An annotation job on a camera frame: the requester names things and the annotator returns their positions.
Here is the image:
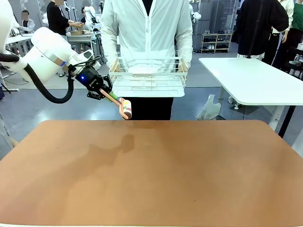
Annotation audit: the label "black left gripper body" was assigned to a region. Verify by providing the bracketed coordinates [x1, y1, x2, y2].
[74, 67, 107, 93]

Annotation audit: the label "pink lint roller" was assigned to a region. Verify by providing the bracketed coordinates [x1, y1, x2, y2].
[99, 88, 133, 121]

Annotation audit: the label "white wire dish rack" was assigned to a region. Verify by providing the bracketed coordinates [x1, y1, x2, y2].
[108, 56, 189, 98]

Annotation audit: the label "person's right forearm white sleeve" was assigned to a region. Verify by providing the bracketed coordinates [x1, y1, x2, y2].
[101, 35, 120, 68]

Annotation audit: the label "person's left forearm white sleeve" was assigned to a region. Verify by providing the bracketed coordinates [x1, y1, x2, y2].
[176, 35, 194, 68]

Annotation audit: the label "grey background workbench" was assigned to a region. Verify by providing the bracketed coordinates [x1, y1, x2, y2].
[66, 32, 102, 62]

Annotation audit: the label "person in white jacket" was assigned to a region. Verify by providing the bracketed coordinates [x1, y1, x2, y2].
[100, 0, 194, 121]

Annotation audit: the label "standing person black clothes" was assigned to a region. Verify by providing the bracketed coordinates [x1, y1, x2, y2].
[46, 0, 82, 36]

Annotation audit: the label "seated person grey jacket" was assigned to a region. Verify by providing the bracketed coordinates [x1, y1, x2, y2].
[18, 9, 36, 34]

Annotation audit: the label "white background desk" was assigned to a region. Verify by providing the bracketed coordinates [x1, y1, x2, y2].
[4, 33, 34, 57]

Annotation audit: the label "white plastic bag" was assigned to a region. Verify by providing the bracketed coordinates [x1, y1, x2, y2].
[196, 94, 222, 121]

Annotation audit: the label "wooden shoe rack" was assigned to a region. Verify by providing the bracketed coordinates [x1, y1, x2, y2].
[200, 32, 233, 54]

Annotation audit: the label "large white table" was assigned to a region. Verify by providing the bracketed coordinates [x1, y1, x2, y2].
[198, 56, 303, 139]

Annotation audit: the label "mannequin in black coat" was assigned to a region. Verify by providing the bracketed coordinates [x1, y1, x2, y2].
[233, 0, 290, 59]

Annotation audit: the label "person white top black trousers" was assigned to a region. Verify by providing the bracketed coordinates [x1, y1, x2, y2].
[264, 0, 295, 66]

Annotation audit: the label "dark side table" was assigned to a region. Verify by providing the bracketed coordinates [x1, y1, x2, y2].
[284, 44, 303, 79]

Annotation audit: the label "person in green shirt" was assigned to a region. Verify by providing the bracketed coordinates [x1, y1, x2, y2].
[280, 0, 303, 69]

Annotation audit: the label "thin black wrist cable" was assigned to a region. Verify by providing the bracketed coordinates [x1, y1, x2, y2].
[67, 55, 101, 78]

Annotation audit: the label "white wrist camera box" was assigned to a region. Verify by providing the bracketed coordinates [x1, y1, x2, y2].
[77, 49, 101, 71]

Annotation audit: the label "thick black cable hose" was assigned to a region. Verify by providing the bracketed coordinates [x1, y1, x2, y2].
[0, 53, 75, 105]

